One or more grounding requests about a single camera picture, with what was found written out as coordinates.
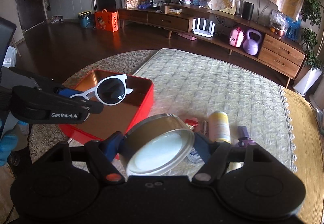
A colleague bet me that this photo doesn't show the blue gloved hand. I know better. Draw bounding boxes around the blue gloved hand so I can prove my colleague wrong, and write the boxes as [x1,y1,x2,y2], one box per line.
[1,121,29,166]

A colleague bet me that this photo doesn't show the white yellow cylinder bottle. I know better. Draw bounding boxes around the white yellow cylinder bottle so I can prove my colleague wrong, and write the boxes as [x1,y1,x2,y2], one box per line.
[208,111,231,143]

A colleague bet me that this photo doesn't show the orange gift box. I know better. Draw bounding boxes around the orange gift box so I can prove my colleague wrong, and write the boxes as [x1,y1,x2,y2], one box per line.
[94,9,119,32]

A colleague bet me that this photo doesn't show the red candy wrapper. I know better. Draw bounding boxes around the red candy wrapper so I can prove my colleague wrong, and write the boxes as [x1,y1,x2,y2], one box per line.
[184,118,200,131]

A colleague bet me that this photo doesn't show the white wifi router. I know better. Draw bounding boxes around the white wifi router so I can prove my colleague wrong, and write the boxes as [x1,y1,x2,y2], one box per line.
[192,18,215,38]

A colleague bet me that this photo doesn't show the black smart speaker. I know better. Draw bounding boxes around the black smart speaker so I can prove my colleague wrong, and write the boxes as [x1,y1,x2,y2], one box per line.
[241,2,254,21]

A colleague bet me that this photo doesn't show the potted green tree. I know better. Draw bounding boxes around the potted green tree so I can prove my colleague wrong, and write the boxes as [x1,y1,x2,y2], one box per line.
[293,0,323,95]

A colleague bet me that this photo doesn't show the white round sunglasses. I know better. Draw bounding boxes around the white round sunglasses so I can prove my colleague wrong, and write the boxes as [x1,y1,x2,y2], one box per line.
[70,74,133,106]

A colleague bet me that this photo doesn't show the quilted table mat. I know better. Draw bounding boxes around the quilted table mat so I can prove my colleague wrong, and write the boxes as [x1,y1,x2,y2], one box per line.
[70,48,298,179]

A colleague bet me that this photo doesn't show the purple kettlebell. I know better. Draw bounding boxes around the purple kettlebell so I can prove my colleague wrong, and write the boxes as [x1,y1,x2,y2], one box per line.
[243,29,262,56]

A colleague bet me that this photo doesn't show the teal bucket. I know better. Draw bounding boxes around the teal bucket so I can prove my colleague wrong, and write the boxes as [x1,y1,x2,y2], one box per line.
[77,11,94,29]

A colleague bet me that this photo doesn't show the round gold tin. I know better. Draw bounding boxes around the round gold tin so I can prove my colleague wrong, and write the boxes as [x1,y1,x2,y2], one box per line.
[119,114,195,176]

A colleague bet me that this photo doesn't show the pink small case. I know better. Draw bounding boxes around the pink small case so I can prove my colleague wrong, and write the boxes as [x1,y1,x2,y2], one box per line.
[228,26,245,48]

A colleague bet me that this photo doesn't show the wooden tv cabinet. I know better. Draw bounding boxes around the wooden tv cabinet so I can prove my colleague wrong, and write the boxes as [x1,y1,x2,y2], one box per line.
[117,4,306,86]

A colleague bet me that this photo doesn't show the red metal tin box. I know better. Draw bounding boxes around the red metal tin box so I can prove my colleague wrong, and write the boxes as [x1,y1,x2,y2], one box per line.
[59,75,154,144]

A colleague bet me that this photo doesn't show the purple spiky toy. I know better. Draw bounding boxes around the purple spiky toy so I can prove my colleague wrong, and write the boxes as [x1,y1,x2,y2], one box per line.
[236,126,256,148]

